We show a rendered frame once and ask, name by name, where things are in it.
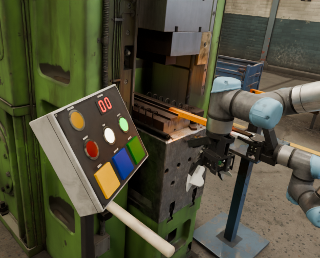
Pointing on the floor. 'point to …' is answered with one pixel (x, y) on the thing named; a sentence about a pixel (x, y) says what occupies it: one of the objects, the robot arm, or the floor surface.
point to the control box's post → (87, 236)
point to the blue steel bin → (240, 71)
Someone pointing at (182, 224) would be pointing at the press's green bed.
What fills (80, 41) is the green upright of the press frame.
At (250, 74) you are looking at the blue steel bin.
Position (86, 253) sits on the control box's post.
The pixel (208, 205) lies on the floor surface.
